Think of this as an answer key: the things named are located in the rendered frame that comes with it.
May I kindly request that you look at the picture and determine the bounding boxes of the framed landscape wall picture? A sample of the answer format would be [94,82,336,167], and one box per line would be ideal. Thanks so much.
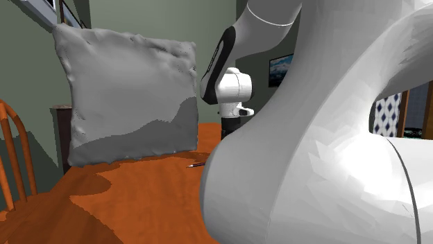
[269,53,294,88]

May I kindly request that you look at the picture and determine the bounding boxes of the blue white patterned curtain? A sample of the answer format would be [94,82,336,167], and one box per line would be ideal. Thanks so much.
[373,92,403,138]

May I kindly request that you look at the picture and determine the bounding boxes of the grey pillow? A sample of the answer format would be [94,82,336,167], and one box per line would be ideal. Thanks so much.
[51,23,199,167]

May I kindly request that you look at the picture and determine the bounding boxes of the dark wooden cabinet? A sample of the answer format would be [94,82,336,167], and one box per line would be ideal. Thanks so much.
[50,104,74,175]

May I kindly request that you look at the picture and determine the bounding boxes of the orange wooden chair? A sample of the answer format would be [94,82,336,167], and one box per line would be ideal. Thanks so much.
[0,99,39,212]

